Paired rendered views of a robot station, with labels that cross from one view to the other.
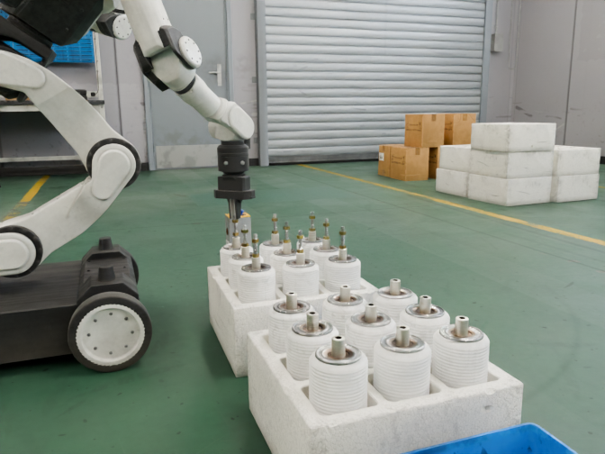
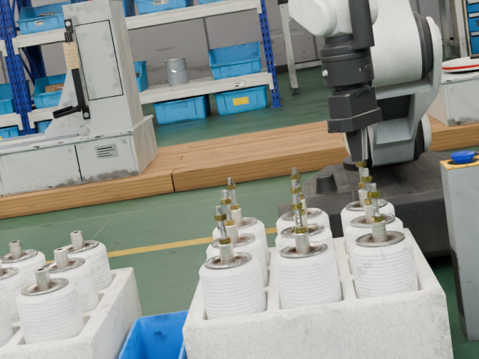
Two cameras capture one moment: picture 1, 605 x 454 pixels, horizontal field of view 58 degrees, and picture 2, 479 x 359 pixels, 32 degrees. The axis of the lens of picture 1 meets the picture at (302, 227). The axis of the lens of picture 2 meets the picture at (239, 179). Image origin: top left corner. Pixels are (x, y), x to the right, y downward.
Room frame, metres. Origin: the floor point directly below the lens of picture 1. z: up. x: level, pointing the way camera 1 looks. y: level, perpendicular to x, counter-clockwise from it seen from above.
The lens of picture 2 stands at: (1.95, -1.24, 0.60)
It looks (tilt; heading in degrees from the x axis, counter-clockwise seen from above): 10 degrees down; 114
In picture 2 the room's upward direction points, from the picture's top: 10 degrees counter-clockwise
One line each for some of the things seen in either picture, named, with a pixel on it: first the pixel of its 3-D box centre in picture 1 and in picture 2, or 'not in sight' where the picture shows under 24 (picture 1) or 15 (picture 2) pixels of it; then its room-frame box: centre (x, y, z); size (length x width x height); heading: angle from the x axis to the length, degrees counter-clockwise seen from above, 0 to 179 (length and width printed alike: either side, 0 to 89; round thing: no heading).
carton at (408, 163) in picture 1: (409, 162); not in sight; (5.16, -1.01, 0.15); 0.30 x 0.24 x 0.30; 18
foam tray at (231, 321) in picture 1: (287, 307); (316, 321); (1.48, 0.04, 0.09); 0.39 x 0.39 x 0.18; 19
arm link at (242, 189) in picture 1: (233, 177); (350, 92); (1.55, 0.19, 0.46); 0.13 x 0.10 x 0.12; 69
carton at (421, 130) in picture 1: (424, 130); not in sight; (5.21, -1.15, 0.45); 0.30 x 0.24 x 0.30; 21
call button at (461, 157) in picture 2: not in sight; (462, 158); (1.73, 0.21, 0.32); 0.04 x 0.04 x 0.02
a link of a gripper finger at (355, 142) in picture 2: (239, 208); (353, 144); (1.55, 0.18, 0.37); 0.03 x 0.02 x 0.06; 159
